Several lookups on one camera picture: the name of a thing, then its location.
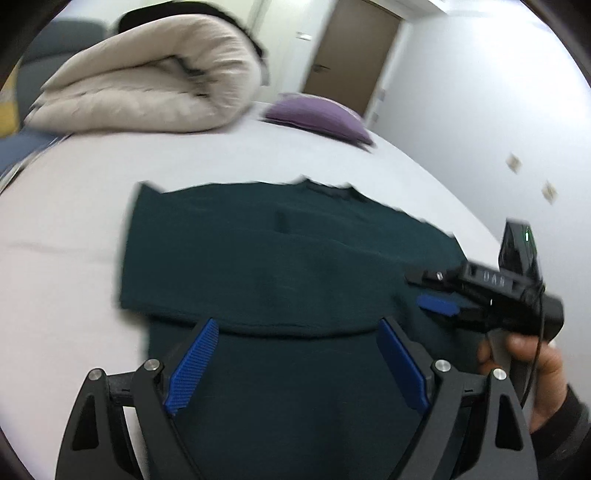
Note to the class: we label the black cloth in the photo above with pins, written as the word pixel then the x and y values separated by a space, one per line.
pixel 244 32

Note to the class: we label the blue pillow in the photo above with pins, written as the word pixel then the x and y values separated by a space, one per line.
pixel 18 152

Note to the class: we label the person's right forearm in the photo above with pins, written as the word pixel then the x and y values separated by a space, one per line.
pixel 563 438

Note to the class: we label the wall light switch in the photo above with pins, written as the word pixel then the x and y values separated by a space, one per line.
pixel 304 37

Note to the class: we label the brown door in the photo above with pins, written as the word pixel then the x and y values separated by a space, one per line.
pixel 353 55

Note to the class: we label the wall socket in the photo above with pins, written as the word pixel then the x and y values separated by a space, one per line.
pixel 549 191
pixel 513 163

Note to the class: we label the person's right hand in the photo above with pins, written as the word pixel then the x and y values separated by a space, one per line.
pixel 549 369

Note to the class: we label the purple pillow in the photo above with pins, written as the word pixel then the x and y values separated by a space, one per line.
pixel 318 115

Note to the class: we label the dark green sweater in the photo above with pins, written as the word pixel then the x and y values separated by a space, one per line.
pixel 295 258

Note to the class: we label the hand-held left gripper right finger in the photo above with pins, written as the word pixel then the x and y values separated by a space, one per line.
pixel 401 364

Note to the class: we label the beige rolled duvet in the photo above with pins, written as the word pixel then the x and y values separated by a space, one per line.
pixel 152 83

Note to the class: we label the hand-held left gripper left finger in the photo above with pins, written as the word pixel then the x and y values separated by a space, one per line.
pixel 194 364

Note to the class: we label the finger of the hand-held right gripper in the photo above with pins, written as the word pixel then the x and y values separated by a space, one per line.
pixel 438 304
pixel 431 277

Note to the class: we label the yellow patterned pillow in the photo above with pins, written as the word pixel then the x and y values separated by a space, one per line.
pixel 7 110

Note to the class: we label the bed with white sheet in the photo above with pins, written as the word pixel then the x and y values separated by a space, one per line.
pixel 74 258

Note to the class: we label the grey upholstered headboard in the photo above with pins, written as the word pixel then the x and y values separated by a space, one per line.
pixel 51 50

